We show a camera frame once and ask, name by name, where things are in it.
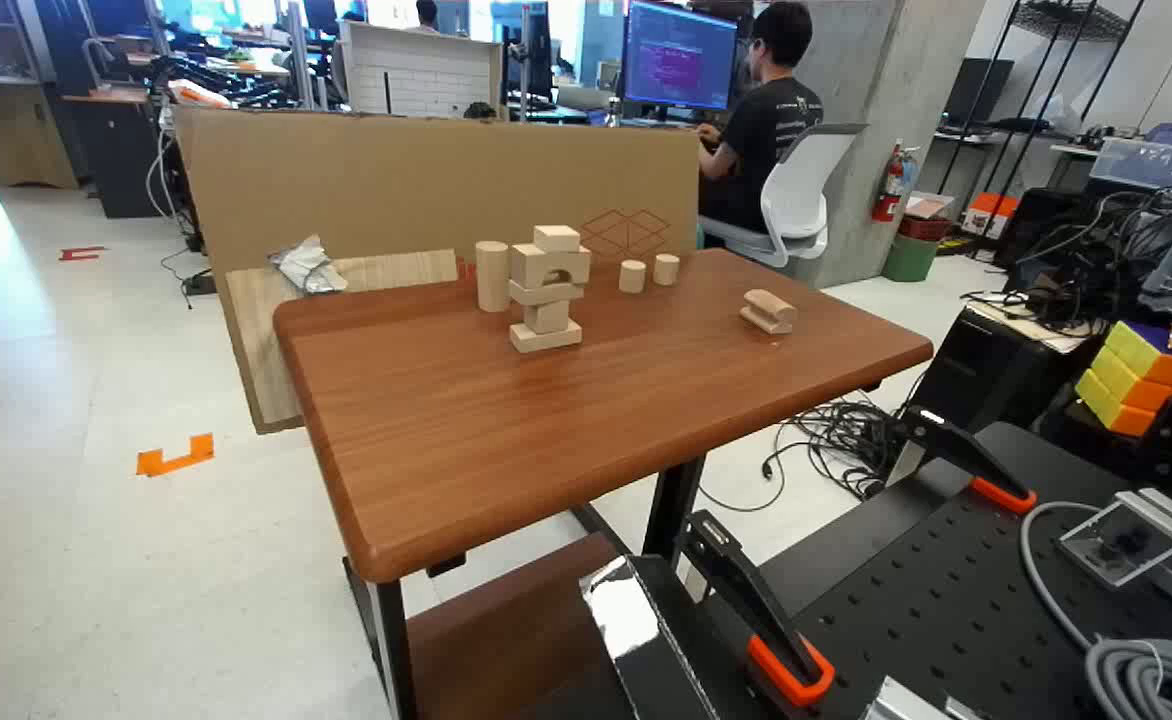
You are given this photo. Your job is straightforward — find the black orange bar clamp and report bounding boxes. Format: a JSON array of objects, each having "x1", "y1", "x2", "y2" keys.
[
  {"x1": 879, "y1": 403, "x2": 1045, "y2": 519},
  {"x1": 671, "y1": 507, "x2": 840, "y2": 717}
]

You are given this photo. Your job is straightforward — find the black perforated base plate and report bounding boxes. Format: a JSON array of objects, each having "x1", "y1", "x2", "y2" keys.
[{"x1": 515, "y1": 417, "x2": 1172, "y2": 720}]

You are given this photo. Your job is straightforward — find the white cable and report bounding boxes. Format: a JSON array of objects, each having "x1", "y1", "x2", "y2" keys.
[{"x1": 1014, "y1": 494, "x2": 1122, "y2": 653}]

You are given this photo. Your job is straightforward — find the grey outlet box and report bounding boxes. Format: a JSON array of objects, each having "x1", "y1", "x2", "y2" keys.
[{"x1": 1053, "y1": 484, "x2": 1172, "y2": 633}]

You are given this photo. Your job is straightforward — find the black table leg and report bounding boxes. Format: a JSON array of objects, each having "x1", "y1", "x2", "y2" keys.
[
  {"x1": 640, "y1": 451, "x2": 706, "y2": 563},
  {"x1": 338, "y1": 556, "x2": 423, "y2": 720}
]

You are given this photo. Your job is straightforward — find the yellow orange foam cube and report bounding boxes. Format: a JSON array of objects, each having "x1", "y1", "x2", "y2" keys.
[{"x1": 1071, "y1": 317, "x2": 1172, "y2": 442}]

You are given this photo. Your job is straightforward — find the white office chair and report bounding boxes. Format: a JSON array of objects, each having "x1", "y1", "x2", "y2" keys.
[{"x1": 697, "y1": 124, "x2": 869, "y2": 272}]

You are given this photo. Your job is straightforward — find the red fire extinguisher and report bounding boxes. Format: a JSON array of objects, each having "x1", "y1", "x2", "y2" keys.
[{"x1": 869, "y1": 139, "x2": 919, "y2": 226}]

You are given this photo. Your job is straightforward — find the white partition board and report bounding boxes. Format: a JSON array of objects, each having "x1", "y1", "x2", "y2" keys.
[{"x1": 337, "y1": 17, "x2": 506, "y2": 124}]

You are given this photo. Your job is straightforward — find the person in black shirt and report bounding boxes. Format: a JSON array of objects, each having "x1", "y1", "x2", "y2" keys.
[{"x1": 693, "y1": 0, "x2": 826, "y2": 240}]

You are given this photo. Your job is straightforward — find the black floor cable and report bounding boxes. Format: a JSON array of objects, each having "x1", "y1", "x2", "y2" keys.
[{"x1": 697, "y1": 396, "x2": 897, "y2": 519}]

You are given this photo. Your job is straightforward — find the light wooden board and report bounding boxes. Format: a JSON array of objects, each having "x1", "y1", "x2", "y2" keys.
[{"x1": 224, "y1": 243, "x2": 465, "y2": 436}]

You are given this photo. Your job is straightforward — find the orange storage boxes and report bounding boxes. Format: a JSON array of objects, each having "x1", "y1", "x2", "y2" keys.
[{"x1": 961, "y1": 186, "x2": 1024, "y2": 243}]

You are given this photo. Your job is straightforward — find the large cardboard panel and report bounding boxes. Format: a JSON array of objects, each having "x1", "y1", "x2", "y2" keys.
[{"x1": 167, "y1": 105, "x2": 705, "y2": 290}]

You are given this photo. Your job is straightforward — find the silver metal bracket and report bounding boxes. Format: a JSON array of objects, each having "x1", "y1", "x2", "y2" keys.
[{"x1": 577, "y1": 550, "x2": 667, "y2": 673}]

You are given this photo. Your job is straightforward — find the flat wooden base block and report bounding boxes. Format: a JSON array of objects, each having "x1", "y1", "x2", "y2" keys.
[{"x1": 504, "y1": 317, "x2": 587, "y2": 359}]

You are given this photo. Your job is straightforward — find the small wooden cube block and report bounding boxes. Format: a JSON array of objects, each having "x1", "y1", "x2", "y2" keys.
[{"x1": 529, "y1": 219, "x2": 587, "y2": 259}]

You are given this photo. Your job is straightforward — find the grey cable bundle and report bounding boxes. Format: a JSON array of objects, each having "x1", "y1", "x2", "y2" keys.
[{"x1": 1079, "y1": 633, "x2": 1172, "y2": 720}]

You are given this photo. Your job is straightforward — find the black metal shelf rack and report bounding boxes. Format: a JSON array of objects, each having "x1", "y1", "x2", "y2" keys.
[{"x1": 933, "y1": 0, "x2": 1146, "y2": 204}]

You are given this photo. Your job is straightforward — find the light wooden cabinet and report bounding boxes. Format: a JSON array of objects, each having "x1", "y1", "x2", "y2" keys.
[{"x1": 0, "y1": 67, "x2": 84, "y2": 196}]

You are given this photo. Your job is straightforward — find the computer monitor blue screen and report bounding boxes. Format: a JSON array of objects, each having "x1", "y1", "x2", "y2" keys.
[{"x1": 619, "y1": 0, "x2": 743, "y2": 121}]

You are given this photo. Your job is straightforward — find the blue grey equipment case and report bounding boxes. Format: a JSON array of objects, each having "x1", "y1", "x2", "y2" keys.
[{"x1": 1088, "y1": 121, "x2": 1172, "y2": 208}]

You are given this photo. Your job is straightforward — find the wooden arch block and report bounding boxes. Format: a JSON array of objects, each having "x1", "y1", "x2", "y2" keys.
[{"x1": 504, "y1": 240, "x2": 595, "y2": 309}]

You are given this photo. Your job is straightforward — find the green bin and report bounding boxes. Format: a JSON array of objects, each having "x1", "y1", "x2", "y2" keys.
[{"x1": 879, "y1": 210, "x2": 947, "y2": 285}]

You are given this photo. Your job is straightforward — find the black cabinet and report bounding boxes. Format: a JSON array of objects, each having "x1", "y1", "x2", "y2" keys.
[{"x1": 59, "y1": 88, "x2": 167, "y2": 224}]

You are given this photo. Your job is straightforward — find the tall wooden cylinder block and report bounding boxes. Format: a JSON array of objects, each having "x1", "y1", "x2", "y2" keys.
[{"x1": 472, "y1": 235, "x2": 515, "y2": 317}]

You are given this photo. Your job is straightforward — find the crumpled white paper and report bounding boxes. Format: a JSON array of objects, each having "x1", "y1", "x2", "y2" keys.
[{"x1": 267, "y1": 233, "x2": 352, "y2": 299}]

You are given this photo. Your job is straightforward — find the upright wooden rectangular block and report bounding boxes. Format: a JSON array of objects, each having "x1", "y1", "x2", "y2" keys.
[{"x1": 525, "y1": 296, "x2": 578, "y2": 336}]

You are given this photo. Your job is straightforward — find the flat wooden plank block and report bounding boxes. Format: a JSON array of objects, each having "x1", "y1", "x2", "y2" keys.
[
  {"x1": 740, "y1": 285, "x2": 800, "y2": 324},
  {"x1": 736, "y1": 305, "x2": 790, "y2": 339}
]

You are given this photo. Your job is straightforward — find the black equipment box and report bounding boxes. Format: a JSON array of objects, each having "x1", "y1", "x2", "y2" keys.
[{"x1": 913, "y1": 299, "x2": 1095, "y2": 436}]

